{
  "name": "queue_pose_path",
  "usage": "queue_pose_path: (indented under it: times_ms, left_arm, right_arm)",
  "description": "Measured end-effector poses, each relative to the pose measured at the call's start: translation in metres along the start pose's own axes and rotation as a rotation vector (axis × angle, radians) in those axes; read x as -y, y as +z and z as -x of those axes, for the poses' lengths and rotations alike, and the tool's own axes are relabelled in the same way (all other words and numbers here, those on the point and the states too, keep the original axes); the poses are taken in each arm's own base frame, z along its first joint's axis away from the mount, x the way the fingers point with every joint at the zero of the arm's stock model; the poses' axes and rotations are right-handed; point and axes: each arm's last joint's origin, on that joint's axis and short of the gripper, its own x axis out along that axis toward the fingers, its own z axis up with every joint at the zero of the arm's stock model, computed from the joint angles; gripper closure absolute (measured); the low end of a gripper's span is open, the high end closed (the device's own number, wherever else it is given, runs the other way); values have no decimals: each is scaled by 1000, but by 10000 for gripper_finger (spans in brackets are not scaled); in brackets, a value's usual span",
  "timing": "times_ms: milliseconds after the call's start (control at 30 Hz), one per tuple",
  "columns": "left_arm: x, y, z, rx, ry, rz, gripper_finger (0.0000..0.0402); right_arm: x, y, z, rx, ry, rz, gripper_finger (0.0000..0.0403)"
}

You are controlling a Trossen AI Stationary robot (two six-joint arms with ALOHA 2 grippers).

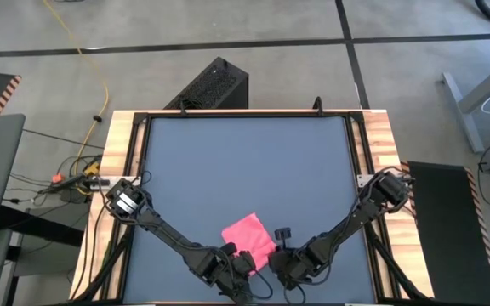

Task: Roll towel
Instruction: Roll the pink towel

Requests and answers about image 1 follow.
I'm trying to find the pink fluffy towel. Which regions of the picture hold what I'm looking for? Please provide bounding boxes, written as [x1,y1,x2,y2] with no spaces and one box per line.
[221,212,278,277]

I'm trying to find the grey table mat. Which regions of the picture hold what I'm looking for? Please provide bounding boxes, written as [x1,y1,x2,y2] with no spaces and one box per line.
[123,116,377,305]

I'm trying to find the large striped-edge floor mat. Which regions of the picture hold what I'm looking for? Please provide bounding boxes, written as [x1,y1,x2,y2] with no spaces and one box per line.
[408,161,490,306]

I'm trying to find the black power strip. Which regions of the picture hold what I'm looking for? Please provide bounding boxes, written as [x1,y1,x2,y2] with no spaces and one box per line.
[47,173,112,197]

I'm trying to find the black computer tower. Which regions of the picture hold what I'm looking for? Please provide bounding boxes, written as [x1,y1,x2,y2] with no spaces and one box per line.
[163,56,249,111]

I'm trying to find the grey metal desk leg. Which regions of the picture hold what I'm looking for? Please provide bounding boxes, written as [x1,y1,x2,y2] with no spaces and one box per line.
[442,53,490,154]

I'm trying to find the yellow floor cable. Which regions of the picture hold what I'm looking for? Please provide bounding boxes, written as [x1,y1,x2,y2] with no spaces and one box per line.
[42,0,111,176]

